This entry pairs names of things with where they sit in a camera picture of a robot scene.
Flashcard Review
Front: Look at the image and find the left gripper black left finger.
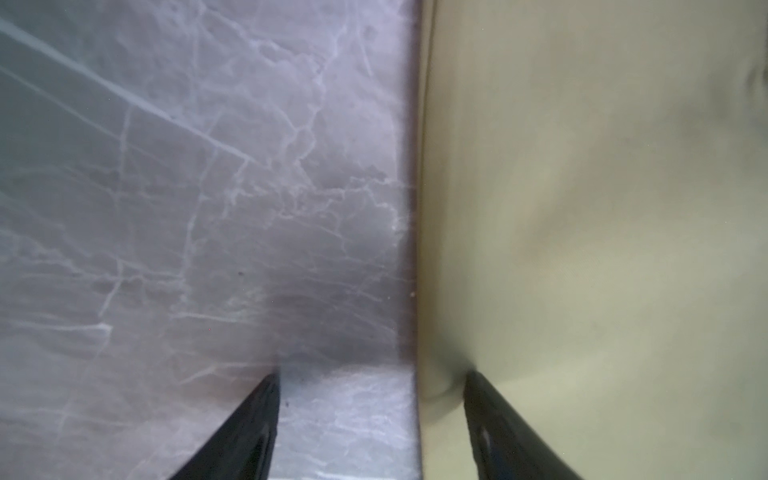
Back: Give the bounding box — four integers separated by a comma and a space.
171, 371, 280, 480

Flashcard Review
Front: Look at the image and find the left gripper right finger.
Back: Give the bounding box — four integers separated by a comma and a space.
463, 371, 580, 480

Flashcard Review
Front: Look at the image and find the olive green skirt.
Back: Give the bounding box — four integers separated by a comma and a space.
416, 1, 767, 479

